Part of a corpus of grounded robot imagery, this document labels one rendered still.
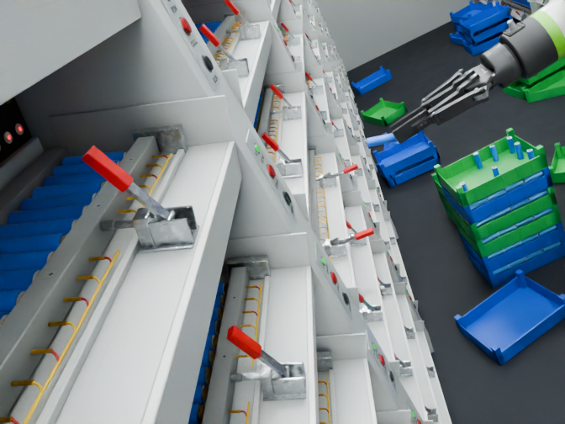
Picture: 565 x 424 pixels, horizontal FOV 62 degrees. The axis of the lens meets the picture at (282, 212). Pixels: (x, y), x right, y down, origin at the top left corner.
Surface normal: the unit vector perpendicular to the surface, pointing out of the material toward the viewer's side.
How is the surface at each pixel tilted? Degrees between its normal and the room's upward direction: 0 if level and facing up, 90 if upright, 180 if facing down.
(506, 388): 0
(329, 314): 90
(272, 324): 20
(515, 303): 0
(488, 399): 0
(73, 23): 110
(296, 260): 90
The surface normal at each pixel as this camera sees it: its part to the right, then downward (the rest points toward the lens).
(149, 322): -0.13, -0.84
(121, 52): -0.03, 0.53
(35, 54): 0.99, -0.10
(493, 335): -0.46, -0.76
